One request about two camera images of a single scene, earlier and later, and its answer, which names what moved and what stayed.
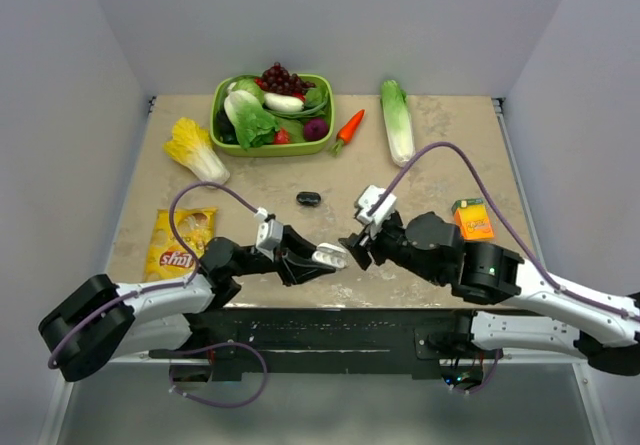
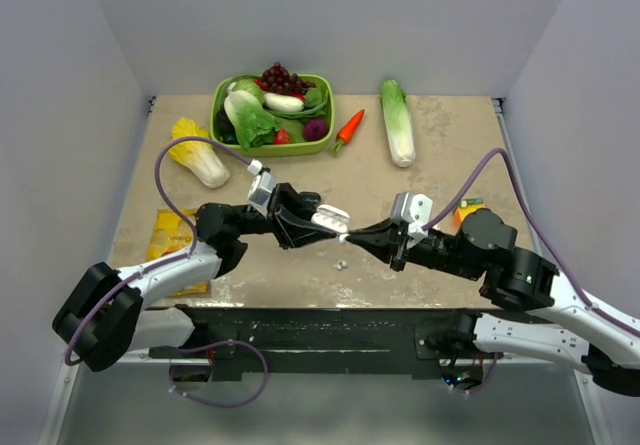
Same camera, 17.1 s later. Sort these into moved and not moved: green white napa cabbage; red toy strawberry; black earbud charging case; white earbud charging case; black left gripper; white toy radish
Moved: white earbud charging case; black left gripper
Not moved: red toy strawberry; white toy radish; green white napa cabbage; black earbud charging case
